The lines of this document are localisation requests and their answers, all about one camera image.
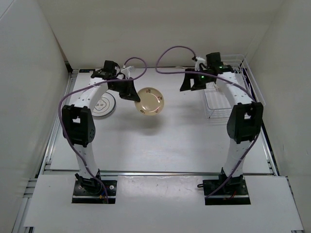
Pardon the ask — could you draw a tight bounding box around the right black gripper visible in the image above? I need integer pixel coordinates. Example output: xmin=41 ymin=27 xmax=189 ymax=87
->
xmin=179 ymin=68 xmax=213 ymax=92

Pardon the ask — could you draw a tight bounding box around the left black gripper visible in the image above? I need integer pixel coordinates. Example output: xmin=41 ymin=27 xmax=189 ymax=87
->
xmin=109 ymin=77 xmax=140 ymax=102

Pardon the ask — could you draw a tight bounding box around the cream yellow plate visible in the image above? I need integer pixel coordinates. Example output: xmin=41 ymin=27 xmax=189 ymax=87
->
xmin=135 ymin=87 xmax=164 ymax=116

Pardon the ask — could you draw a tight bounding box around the white plate green rim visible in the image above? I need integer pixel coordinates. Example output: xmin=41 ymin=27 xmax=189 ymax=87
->
xmin=92 ymin=92 xmax=116 ymax=118

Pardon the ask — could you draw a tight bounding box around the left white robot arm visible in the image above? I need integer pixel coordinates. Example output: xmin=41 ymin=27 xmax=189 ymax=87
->
xmin=59 ymin=60 xmax=140 ymax=194

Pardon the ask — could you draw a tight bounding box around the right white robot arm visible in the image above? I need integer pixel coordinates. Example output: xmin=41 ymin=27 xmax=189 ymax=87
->
xmin=180 ymin=52 xmax=263 ymax=194

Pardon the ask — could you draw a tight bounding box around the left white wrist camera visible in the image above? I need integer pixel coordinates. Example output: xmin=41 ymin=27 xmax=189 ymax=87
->
xmin=121 ymin=66 xmax=135 ymax=79

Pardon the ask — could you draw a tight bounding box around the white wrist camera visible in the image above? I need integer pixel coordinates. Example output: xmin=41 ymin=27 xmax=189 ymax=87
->
xmin=193 ymin=56 xmax=207 ymax=71
xmin=121 ymin=66 xmax=135 ymax=79

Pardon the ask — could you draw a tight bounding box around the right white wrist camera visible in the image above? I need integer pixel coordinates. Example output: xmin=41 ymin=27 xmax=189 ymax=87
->
xmin=193 ymin=56 xmax=207 ymax=71

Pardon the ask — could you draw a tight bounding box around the white wire dish rack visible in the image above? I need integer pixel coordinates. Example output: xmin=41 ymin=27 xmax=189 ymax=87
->
xmin=201 ymin=54 xmax=265 ymax=120

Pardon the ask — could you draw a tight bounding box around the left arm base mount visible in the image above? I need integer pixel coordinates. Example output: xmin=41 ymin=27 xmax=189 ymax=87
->
xmin=71 ymin=173 xmax=117 ymax=204

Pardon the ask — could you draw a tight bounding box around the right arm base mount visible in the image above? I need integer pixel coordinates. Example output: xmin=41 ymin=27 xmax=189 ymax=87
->
xmin=197 ymin=171 xmax=251 ymax=206

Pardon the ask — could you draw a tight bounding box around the metal rail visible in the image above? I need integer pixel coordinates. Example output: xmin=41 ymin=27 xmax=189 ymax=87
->
xmin=43 ymin=169 xmax=275 ymax=176

